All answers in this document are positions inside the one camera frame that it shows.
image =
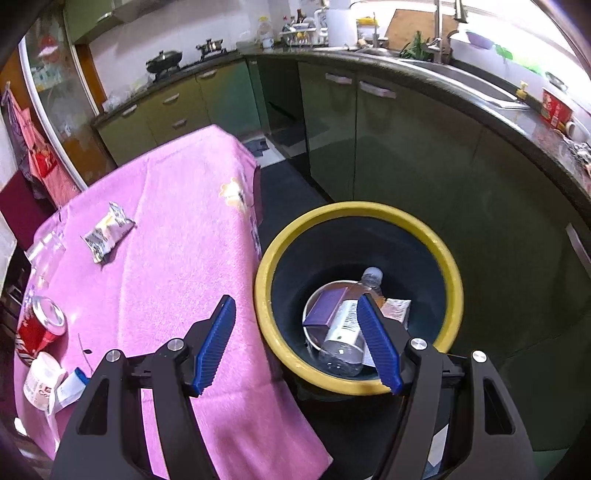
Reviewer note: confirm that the steel pot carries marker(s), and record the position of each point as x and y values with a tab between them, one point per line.
211	47

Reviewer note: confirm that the steel faucet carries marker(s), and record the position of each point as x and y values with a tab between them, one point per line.
438	27

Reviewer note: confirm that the crumpled cloth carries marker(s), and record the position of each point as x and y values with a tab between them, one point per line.
581	157

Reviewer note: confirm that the black wok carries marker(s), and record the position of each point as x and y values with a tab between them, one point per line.
164	60

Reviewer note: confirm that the green wall cabinets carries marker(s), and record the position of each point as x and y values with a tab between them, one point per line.
97	18

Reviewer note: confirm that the clear plastic water bottle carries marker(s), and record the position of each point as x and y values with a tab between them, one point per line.
344	332

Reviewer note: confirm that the purple basket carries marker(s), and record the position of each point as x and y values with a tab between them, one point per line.
480	39

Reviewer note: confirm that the dark green base cabinets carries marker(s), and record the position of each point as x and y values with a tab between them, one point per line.
415	161

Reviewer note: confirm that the red paper bucket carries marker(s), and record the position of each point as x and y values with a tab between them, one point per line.
313	339

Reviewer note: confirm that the dish rack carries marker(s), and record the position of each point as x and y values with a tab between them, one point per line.
302	34

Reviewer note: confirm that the plastic bags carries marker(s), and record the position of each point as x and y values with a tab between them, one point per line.
124	97

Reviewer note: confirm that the yellow container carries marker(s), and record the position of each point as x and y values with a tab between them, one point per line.
369	27

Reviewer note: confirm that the silver snack wrapper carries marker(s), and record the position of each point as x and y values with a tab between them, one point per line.
108	230

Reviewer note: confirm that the red soda can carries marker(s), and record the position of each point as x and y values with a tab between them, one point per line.
34	337

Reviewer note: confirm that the green base cabinet with drawers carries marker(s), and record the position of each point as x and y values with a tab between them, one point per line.
184	106

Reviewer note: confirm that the gas stove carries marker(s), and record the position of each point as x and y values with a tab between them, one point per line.
194	64

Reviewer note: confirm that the white mug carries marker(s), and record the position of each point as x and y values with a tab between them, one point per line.
577	129
267	43

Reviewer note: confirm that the steel sink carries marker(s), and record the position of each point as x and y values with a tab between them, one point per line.
461	81

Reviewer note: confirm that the dark stone countertop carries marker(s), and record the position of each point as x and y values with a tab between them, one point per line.
521	124

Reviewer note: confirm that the red checkered apron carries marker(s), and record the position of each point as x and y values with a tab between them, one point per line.
51	170

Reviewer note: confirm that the green vegetables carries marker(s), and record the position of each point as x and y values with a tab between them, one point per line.
415	46

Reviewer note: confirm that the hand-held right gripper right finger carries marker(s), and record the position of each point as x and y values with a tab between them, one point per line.
376	341

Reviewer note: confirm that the yellow rimmed trash bin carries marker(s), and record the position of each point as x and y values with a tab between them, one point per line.
360	208

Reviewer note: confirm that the red covered chair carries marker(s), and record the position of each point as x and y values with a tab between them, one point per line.
23	207

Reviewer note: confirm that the oil bottle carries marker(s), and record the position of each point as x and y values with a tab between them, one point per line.
264	28

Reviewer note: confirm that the small white cup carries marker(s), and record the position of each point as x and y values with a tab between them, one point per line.
41	381

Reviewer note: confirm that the wooden cutting board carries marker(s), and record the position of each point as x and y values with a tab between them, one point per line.
408	25

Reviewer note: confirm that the purple floral tablecloth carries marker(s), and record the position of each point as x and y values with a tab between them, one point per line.
184	230

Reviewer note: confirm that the blue white wrapper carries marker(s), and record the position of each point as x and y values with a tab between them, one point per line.
71	385

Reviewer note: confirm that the green plastic holder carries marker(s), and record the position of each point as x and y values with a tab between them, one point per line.
508	53

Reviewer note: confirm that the glass sliding door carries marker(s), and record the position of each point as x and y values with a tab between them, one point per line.
60	92

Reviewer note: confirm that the red paper cup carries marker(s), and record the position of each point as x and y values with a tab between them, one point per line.
556	108

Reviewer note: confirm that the blue cardboard box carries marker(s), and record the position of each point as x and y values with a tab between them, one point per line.
325	304

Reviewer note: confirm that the purple checkered apron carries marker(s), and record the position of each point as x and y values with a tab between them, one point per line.
16	129

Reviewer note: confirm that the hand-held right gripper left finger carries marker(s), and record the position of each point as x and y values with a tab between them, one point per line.
214	344

